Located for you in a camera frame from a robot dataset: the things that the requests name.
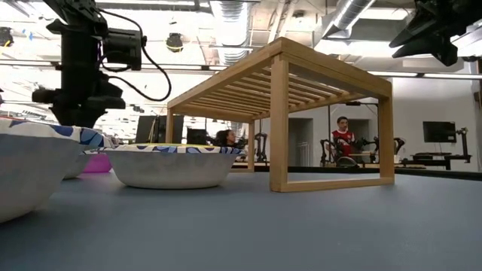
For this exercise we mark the silver ventilation duct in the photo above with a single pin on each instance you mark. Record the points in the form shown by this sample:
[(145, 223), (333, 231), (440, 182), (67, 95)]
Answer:
[(229, 30), (348, 15)]

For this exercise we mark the blue patterned paper bowl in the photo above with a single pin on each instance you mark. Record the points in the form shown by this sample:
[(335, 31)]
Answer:
[(169, 169), (77, 165), (30, 169)]

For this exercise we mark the pink plastic bowl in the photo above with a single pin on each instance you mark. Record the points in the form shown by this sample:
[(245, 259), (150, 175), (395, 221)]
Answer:
[(98, 164)]

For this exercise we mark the black yellow hanging camera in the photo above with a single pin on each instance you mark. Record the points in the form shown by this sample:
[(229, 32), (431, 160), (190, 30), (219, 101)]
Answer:
[(174, 42)]

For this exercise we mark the black background desk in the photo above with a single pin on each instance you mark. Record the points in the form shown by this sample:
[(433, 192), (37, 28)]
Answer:
[(440, 157)]

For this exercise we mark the black wall monitor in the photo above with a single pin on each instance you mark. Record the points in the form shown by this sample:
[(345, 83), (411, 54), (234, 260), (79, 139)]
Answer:
[(438, 131)]

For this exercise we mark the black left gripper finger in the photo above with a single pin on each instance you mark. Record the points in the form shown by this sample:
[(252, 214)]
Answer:
[(94, 118), (73, 118)]

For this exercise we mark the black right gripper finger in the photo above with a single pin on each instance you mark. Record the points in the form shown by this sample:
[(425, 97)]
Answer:
[(440, 50), (420, 32)]

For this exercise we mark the person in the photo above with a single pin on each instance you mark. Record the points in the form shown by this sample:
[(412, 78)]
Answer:
[(343, 137), (226, 138)]

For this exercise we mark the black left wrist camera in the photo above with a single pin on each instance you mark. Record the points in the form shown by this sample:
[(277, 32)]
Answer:
[(122, 49)]

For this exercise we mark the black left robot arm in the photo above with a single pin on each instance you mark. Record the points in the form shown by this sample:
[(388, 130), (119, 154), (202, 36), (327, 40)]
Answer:
[(75, 15)]

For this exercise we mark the wooden slatted shelf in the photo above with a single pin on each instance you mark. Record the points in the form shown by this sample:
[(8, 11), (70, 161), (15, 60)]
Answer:
[(278, 113)]

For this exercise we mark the black desk monitor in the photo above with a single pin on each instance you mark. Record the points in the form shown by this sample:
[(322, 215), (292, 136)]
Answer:
[(175, 130), (145, 130)]

